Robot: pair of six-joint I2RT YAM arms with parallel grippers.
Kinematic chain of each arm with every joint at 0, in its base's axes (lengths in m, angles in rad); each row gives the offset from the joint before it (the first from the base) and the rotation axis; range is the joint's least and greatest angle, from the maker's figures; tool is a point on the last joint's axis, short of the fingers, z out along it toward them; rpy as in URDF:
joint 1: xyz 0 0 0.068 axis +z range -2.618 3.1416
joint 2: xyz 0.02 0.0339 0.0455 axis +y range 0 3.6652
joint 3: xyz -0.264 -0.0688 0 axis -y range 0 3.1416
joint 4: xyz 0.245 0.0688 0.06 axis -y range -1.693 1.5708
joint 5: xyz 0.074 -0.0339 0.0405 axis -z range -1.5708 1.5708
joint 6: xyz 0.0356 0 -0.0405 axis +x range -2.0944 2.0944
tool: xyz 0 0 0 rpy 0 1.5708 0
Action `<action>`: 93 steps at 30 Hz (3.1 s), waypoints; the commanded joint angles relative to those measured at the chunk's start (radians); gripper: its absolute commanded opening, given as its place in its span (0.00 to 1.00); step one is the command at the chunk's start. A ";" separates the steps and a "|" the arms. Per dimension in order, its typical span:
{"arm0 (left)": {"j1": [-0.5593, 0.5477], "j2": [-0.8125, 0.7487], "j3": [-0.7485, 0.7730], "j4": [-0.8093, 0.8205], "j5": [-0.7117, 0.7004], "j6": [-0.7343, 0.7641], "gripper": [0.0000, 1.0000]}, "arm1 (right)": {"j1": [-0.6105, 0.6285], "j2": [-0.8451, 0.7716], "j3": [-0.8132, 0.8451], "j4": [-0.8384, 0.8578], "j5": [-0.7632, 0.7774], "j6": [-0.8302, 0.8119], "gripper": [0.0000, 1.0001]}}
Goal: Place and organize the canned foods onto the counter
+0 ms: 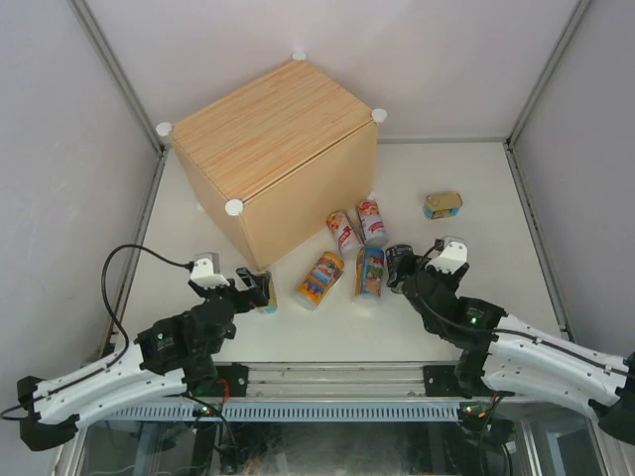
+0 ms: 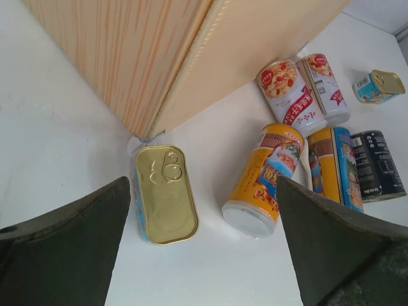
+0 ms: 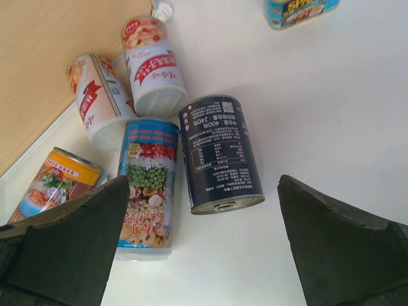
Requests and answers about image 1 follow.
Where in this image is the wooden cube counter box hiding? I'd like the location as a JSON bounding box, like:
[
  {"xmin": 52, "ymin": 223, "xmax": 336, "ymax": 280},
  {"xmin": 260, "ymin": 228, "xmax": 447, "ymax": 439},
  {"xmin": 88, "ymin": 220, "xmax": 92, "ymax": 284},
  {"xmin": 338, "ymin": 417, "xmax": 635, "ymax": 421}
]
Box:
[{"xmin": 171, "ymin": 60, "xmax": 381, "ymax": 268}]

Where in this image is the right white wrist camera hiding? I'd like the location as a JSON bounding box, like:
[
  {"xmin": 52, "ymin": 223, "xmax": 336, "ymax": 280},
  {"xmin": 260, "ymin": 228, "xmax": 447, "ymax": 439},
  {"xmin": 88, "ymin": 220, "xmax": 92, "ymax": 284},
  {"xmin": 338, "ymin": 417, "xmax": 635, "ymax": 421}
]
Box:
[{"xmin": 428, "ymin": 236, "xmax": 468, "ymax": 274}]

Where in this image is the right red white can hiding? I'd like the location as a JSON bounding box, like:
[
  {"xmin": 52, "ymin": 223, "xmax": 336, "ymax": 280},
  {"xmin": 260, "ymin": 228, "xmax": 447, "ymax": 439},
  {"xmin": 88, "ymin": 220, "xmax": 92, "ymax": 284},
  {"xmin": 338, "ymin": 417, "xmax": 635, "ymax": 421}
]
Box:
[{"xmin": 355, "ymin": 199, "xmax": 388, "ymax": 248}]

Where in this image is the gold rectangular tin can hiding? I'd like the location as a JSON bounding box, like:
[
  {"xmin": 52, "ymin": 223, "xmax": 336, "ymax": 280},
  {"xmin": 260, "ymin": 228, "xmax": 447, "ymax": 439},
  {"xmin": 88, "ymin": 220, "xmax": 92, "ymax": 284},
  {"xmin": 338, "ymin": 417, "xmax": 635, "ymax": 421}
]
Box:
[{"xmin": 256, "ymin": 271, "xmax": 278, "ymax": 314}]

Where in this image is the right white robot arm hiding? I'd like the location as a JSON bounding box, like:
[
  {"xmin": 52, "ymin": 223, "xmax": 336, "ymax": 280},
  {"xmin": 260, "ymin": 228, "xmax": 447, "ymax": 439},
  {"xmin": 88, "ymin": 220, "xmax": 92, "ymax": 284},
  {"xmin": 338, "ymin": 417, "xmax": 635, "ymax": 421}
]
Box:
[{"xmin": 388, "ymin": 254, "xmax": 634, "ymax": 444}]

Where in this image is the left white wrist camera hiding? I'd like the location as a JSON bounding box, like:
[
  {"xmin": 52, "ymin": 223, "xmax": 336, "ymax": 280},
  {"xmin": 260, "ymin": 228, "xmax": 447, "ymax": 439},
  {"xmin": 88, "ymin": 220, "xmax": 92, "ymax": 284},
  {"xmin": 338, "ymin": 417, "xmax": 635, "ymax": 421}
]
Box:
[{"xmin": 190, "ymin": 252, "xmax": 229, "ymax": 289}]

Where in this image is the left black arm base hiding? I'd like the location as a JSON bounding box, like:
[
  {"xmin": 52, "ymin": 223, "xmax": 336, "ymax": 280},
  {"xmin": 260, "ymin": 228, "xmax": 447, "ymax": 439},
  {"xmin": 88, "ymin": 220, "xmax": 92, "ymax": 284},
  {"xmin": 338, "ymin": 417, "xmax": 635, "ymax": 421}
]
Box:
[{"xmin": 187, "ymin": 363, "xmax": 249, "ymax": 398}]

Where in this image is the blue slotted cable duct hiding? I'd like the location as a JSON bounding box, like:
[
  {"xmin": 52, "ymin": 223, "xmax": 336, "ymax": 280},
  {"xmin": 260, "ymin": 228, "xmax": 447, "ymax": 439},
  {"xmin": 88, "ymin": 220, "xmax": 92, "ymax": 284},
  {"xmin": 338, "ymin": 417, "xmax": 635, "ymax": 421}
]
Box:
[{"xmin": 107, "ymin": 400, "xmax": 460, "ymax": 422}]

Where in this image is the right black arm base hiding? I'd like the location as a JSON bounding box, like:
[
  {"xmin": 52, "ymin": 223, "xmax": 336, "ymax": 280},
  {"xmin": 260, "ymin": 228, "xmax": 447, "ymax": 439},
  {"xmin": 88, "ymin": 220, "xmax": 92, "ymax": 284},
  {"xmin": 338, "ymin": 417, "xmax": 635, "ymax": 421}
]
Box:
[{"xmin": 423, "ymin": 362, "xmax": 517, "ymax": 399}]

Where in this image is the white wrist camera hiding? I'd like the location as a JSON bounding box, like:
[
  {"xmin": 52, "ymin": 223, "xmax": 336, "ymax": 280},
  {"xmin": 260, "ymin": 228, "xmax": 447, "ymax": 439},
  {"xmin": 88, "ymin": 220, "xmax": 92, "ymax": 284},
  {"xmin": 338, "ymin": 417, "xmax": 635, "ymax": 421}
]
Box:
[
  {"xmin": 190, "ymin": 252, "xmax": 229, "ymax": 289},
  {"xmin": 428, "ymin": 236, "xmax": 468, "ymax": 274}
]

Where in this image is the blue vegetable cylindrical can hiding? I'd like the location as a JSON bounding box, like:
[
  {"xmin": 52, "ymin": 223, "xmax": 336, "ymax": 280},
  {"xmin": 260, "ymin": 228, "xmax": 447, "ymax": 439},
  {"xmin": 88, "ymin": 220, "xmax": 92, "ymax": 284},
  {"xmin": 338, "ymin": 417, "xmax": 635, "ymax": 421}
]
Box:
[{"xmin": 352, "ymin": 247, "xmax": 385, "ymax": 305}]

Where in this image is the red white can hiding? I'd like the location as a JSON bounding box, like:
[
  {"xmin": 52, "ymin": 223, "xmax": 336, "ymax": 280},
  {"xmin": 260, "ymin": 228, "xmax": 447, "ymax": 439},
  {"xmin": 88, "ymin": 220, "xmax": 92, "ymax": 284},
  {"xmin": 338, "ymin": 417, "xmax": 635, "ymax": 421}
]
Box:
[
  {"xmin": 355, "ymin": 199, "xmax": 388, "ymax": 248},
  {"xmin": 326, "ymin": 211, "xmax": 362, "ymax": 260}
]

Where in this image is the dark navy cylindrical can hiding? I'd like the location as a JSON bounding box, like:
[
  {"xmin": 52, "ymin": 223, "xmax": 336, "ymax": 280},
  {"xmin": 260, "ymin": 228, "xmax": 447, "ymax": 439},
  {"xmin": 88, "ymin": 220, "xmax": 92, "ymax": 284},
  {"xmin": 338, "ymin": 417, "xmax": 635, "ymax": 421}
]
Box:
[{"xmin": 385, "ymin": 244, "xmax": 416, "ymax": 294}]

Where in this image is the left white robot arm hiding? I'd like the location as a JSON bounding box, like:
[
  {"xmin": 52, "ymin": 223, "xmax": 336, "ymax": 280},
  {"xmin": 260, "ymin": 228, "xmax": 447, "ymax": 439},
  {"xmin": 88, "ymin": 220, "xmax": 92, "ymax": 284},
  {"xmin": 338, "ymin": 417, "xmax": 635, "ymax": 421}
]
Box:
[{"xmin": 17, "ymin": 268, "xmax": 272, "ymax": 451}]

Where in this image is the orange yellow cylindrical can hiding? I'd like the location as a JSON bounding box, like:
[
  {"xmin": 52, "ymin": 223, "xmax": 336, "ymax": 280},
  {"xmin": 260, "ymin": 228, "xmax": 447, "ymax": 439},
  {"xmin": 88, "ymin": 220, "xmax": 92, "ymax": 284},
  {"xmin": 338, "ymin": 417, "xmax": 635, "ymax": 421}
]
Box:
[{"xmin": 295, "ymin": 252, "xmax": 344, "ymax": 310}]

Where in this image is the left red white can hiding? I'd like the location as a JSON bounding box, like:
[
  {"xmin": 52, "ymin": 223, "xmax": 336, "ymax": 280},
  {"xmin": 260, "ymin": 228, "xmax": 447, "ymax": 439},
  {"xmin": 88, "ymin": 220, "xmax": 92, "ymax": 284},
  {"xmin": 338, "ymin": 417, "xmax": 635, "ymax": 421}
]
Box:
[{"xmin": 326, "ymin": 211, "xmax": 362, "ymax": 260}]

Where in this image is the left black camera cable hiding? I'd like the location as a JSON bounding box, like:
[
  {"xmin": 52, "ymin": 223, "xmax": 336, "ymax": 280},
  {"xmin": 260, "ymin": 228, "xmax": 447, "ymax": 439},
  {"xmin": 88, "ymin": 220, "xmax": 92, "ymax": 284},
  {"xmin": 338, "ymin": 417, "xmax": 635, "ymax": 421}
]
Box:
[{"xmin": 0, "ymin": 244, "xmax": 194, "ymax": 422}]

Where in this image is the aluminium rail frame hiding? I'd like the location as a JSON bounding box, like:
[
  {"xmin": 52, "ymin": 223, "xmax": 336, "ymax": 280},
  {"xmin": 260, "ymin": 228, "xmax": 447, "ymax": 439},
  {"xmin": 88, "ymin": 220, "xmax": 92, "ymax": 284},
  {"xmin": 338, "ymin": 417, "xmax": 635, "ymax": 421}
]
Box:
[{"xmin": 68, "ymin": 360, "xmax": 596, "ymax": 398}]

